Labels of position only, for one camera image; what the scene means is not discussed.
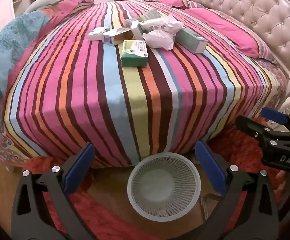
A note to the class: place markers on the person's right hand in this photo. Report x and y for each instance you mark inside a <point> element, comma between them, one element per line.
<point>280,178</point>

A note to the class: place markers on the white and blue box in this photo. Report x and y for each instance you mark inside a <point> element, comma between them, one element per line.
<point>117,36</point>

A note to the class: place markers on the small pink pillow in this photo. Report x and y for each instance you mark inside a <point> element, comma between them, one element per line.
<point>175,2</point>

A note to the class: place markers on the large pink pillow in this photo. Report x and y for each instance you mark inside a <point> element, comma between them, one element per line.
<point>222,27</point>

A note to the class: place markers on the folded pink striped quilt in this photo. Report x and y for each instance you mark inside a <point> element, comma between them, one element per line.
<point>80,1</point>

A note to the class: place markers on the white mesh waste basket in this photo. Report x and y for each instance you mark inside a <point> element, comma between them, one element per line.
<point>160,170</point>

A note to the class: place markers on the light teal pillow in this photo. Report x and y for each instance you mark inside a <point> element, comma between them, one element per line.
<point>47,2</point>

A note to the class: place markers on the striped bedspread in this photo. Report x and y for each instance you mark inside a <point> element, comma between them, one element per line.
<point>85,92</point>

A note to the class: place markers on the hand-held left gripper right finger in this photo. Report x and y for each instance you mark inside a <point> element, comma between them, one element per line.
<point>210,170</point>

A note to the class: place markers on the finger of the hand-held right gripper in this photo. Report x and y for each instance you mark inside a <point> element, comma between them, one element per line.
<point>272,115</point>
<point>250,127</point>

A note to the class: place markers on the small white box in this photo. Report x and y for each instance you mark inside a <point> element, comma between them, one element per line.
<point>98,33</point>

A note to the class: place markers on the white plastic bag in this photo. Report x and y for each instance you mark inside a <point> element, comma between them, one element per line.
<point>160,40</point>

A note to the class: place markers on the pale green long box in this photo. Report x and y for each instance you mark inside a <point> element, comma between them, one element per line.
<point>190,40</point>

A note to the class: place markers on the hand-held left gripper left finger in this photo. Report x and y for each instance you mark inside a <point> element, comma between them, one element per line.
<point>81,166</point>

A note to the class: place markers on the red shaggy rug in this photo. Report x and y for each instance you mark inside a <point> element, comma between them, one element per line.
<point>235,142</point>

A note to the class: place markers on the tufted beige headboard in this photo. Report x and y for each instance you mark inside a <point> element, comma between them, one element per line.
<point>247,5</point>

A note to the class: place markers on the white paper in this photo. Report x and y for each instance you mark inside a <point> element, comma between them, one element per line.
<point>173,22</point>

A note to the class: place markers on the dark green box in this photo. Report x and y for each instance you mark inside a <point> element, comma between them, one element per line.
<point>133,53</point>

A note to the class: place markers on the grey cardboard box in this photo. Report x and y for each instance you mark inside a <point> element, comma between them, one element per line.
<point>135,28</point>

